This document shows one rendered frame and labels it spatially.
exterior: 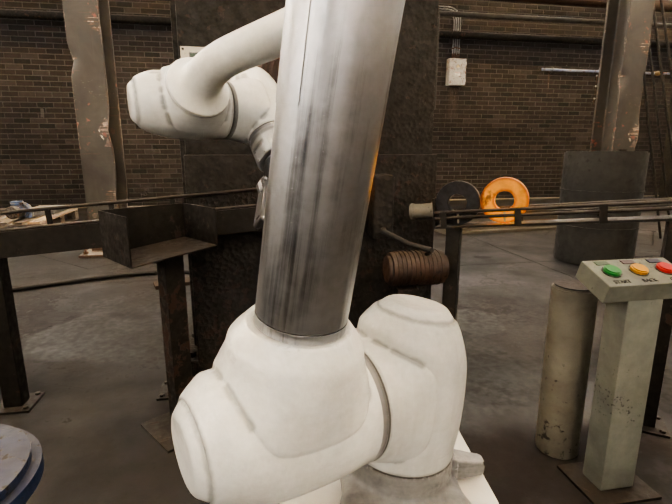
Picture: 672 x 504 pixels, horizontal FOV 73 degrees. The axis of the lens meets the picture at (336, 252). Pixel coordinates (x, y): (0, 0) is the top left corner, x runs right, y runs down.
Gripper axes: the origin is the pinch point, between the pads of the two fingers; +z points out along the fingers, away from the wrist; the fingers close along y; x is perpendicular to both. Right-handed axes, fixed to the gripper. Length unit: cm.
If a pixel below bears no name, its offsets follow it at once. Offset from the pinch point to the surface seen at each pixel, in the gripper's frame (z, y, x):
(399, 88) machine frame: -81, -89, -17
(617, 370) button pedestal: 38, -77, 2
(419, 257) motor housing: -18, -80, -37
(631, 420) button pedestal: 50, -84, -4
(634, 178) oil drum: -60, -340, -15
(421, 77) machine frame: -82, -96, -10
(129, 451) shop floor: 7, 5, -104
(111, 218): -48, 11, -59
